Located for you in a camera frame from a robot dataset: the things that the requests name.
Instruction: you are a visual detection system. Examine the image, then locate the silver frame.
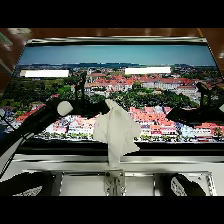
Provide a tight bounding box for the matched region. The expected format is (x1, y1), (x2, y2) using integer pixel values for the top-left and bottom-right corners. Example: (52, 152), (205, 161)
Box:
(0, 153), (224, 197)

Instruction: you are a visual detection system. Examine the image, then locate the white shirt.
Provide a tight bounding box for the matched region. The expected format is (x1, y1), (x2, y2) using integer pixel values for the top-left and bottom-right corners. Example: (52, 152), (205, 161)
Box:
(92, 98), (142, 169)

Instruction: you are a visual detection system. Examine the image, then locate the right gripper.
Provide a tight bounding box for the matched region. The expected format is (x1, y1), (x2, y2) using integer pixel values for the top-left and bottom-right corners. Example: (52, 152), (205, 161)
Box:
(165, 105), (203, 129)

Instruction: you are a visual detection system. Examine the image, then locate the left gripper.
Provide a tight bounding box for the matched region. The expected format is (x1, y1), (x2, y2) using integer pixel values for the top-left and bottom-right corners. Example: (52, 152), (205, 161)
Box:
(71, 99), (111, 119)

